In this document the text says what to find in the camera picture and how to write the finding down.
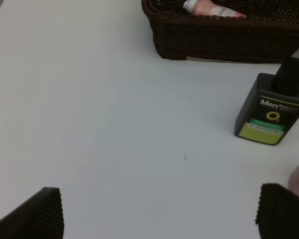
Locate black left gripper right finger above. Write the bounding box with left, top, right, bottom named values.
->
left=255, top=183, right=299, bottom=239

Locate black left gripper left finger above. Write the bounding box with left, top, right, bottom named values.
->
left=0, top=187, right=64, bottom=239

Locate pink lotion bottle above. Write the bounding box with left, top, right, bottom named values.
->
left=183, top=0, right=245, bottom=17

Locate dark green pump bottle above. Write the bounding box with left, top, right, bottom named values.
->
left=234, top=57, right=299, bottom=145

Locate dark brown wicker basket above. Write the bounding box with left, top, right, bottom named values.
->
left=142, top=0, right=299, bottom=63

